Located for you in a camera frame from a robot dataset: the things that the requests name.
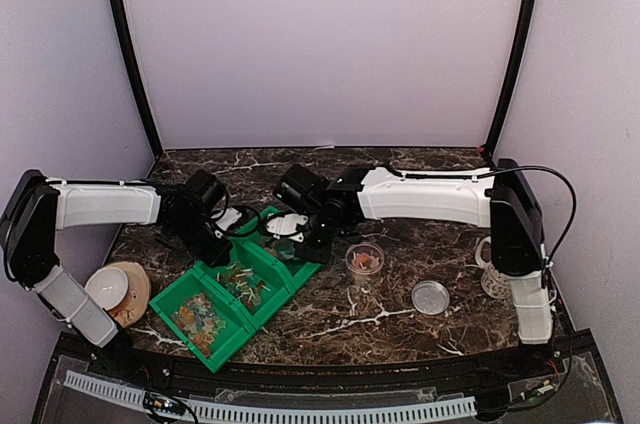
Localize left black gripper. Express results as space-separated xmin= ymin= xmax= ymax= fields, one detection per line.
xmin=169 ymin=213 xmax=234 ymax=268

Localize clear plastic container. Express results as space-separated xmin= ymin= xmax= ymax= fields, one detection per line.
xmin=345 ymin=242 xmax=385 ymax=285

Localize green three-compartment bin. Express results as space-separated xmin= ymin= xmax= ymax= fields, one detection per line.
xmin=151 ymin=220 xmax=320 ymax=373

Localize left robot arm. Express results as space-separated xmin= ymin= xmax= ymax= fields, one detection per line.
xmin=1 ymin=169 xmax=241 ymax=380

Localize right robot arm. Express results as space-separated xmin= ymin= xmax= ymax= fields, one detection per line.
xmin=265 ymin=159 xmax=556 ymax=378

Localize candies in clear container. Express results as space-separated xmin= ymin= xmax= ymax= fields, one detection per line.
xmin=347 ymin=252 xmax=382 ymax=275

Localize green yellow candies pile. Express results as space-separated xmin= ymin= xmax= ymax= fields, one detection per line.
xmin=262 ymin=237 xmax=295 ymax=262

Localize blue mixed candies pile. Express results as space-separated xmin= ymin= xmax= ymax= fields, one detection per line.
xmin=216 ymin=264 xmax=271 ymax=308

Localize white bowl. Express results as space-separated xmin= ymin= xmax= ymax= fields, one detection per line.
xmin=84 ymin=267 xmax=129 ymax=311

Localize wooden slice coaster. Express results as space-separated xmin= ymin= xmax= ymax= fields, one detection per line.
xmin=107 ymin=261 xmax=151 ymax=328

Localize clear plastic lid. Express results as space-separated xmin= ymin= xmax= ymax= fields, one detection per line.
xmin=411 ymin=280 xmax=450 ymax=316

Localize patterned mug yellow inside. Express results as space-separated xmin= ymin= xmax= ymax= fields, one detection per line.
xmin=474 ymin=236 xmax=511 ymax=300

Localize white slotted cable duct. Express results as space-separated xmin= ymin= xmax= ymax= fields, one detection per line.
xmin=63 ymin=370 xmax=477 ymax=424

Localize black front rail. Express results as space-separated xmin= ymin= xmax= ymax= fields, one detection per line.
xmin=54 ymin=328 xmax=591 ymax=398

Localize left black frame post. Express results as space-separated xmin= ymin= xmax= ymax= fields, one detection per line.
xmin=109 ymin=0 xmax=164 ymax=160

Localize black frame post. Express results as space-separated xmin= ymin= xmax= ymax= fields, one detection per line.
xmin=109 ymin=0 xmax=164 ymax=160
xmin=478 ymin=0 xmax=536 ymax=162

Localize right black frame post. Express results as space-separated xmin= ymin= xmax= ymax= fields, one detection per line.
xmin=478 ymin=0 xmax=536 ymax=162

